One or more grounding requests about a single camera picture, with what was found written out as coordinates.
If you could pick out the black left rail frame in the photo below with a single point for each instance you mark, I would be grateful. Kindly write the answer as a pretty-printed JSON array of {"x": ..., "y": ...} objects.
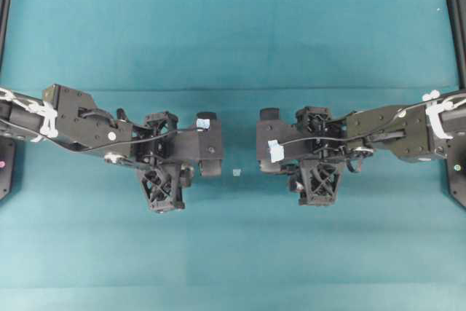
[{"x": 4, "y": 17}]

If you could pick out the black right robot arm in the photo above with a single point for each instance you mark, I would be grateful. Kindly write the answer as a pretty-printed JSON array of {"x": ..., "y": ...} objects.
[{"x": 413, "y": 133}]

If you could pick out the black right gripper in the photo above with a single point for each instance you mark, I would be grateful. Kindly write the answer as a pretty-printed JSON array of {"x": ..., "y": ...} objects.
[{"x": 315, "y": 135}]

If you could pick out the black right rail frame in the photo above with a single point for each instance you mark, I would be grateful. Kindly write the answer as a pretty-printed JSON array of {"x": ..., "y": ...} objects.
[{"x": 456, "y": 10}]

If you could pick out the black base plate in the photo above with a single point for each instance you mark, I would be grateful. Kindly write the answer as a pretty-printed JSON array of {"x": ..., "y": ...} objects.
[
  {"x": 8, "y": 150},
  {"x": 455, "y": 170}
]

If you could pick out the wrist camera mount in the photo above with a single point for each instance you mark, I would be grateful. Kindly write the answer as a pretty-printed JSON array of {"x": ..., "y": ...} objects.
[
  {"x": 162, "y": 187},
  {"x": 316, "y": 182}
]

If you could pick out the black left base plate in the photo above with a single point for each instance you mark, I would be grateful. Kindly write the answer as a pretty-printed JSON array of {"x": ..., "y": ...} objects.
[{"x": 8, "y": 150}]

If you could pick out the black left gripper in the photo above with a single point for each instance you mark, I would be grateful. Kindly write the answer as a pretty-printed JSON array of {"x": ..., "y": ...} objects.
[{"x": 163, "y": 141}]

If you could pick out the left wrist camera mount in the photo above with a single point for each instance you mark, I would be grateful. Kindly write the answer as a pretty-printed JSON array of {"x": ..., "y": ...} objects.
[{"x": 162, "y": 187}]

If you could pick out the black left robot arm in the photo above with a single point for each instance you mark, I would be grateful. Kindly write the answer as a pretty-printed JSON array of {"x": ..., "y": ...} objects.
[{"x": 71, "y": 119}]

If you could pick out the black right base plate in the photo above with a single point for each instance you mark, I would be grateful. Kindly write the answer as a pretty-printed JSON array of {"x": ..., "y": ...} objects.
[{"x": 455, "y": 170}]

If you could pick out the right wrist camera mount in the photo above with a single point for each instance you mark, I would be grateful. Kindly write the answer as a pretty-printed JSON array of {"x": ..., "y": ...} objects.
[{"x": 316, "y": 182}]

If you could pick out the black rail frame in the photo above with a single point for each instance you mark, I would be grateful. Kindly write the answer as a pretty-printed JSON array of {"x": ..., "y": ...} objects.
[
  {"x": 456, "y": 10},
  {"x": 4, "y": 17}
]

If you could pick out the teal table cloth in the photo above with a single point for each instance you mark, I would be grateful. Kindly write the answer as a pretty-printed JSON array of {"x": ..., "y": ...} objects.
[{"x": 77, "y": 234}]

